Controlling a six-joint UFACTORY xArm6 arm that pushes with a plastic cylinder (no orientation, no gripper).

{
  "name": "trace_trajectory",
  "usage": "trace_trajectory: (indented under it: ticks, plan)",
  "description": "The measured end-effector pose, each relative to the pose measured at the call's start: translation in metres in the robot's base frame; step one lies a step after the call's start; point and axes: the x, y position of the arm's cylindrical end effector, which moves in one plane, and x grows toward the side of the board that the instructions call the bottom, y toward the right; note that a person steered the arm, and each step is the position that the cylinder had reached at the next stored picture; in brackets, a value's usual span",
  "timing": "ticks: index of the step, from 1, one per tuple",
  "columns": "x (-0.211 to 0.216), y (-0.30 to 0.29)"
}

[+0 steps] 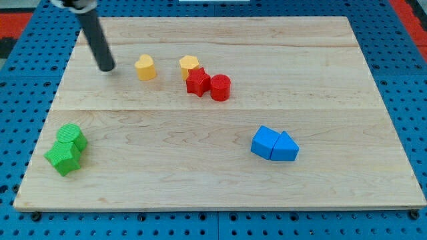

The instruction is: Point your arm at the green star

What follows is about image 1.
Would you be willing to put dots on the white robot arm collar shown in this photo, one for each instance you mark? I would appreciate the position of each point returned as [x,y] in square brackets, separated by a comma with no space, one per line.
[76,6]

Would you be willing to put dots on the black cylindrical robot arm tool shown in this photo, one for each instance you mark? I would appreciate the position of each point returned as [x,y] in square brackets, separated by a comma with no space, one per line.
[97,42]

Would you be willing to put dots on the red star block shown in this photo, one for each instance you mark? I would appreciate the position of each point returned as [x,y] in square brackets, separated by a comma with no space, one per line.
[198,81]

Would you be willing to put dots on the green star block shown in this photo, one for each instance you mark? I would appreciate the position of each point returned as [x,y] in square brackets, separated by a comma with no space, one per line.
[64,157]

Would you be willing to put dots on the light wooden board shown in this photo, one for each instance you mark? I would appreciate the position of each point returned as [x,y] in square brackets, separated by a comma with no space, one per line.
[151,146]

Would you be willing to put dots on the red cylinder block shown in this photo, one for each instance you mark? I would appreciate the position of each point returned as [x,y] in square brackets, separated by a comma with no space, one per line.
[220,87]

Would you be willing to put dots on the blue cube block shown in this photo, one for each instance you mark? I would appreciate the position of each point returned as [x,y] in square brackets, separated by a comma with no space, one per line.
[263,142]

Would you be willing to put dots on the yellow hexagon block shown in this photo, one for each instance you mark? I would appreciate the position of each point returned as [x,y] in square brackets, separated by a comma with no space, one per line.
[186,63]

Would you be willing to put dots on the blue triangle block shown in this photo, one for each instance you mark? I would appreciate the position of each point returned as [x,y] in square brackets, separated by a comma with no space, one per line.
[285,148]

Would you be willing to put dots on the yellow heart block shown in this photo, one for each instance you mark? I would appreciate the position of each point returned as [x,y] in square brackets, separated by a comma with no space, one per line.
[145,68]

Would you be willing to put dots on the green cylinder block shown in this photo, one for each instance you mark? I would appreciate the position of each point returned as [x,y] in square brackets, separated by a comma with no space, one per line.
[71,133]

